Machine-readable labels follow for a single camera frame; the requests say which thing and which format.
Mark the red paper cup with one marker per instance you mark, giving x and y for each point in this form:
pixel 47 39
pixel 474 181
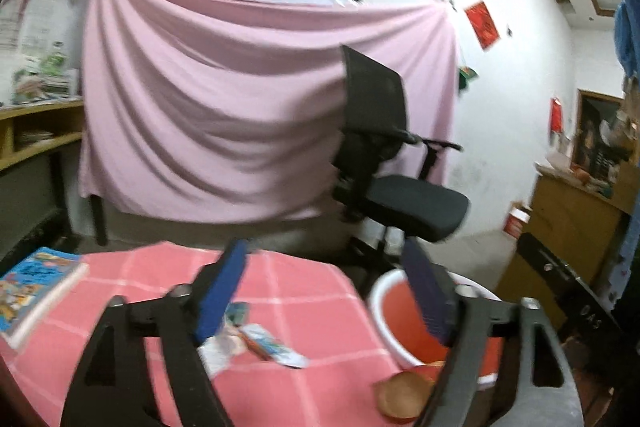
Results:
pixel 402 394

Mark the wooden shelf unit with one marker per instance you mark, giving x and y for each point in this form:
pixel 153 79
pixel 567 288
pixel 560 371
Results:
pixel 50 149

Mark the black office chair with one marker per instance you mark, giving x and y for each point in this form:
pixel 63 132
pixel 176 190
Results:
pixel 415 207

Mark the stack of books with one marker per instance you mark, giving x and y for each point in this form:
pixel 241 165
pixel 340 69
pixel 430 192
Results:
pixel 45 87

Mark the wooden framed picture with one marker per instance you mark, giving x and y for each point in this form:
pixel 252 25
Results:
pixel 592 137

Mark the thin pile of papers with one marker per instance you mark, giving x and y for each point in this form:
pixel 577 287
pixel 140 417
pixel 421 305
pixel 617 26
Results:
pixel 32 137

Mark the glass jar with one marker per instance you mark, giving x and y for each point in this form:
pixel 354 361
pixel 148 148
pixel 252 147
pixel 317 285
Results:
pixel 55 59

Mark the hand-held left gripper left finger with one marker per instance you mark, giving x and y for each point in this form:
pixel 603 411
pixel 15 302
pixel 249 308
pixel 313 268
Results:
pixel 220 292

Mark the pink hanging sheet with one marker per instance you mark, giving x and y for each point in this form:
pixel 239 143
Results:
pixel 225 97

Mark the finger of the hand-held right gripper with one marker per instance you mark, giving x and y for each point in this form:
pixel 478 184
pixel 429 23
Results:
pixel 545 259

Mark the blue dotted cloth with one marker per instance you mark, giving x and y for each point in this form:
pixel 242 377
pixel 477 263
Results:
pixel 627 37

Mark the red plastic bucket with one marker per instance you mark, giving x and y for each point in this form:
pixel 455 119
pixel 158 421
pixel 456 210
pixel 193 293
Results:
pixel 400 312

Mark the blue snack wrapper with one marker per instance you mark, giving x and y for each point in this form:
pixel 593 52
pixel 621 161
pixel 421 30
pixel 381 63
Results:
pixel 272 347

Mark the pink checked tablecloth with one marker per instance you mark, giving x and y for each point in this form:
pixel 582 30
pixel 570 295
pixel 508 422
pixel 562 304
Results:
pixel 300 307

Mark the blue cover book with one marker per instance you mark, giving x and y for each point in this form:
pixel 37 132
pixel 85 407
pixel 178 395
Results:
pixel 35 277

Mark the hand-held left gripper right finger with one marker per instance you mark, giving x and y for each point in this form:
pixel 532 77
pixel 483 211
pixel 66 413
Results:
pixel 427 292

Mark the red paper poster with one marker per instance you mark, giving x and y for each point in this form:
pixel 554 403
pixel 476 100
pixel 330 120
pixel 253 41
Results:
pixel 482 25

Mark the wooden cabinet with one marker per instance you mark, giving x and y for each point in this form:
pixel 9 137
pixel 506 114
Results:
pixel 565 217

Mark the white snack wrapper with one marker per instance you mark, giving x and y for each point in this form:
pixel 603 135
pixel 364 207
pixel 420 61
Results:
pixel 220 354

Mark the red hanging charm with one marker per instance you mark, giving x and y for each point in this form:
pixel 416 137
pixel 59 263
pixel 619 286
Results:
pixel 556 114

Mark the green cap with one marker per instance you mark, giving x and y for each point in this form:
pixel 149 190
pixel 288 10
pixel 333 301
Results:
pixel 467 77

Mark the dark green snack wrapper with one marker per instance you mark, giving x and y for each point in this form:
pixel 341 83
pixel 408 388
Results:
pixel 236 312

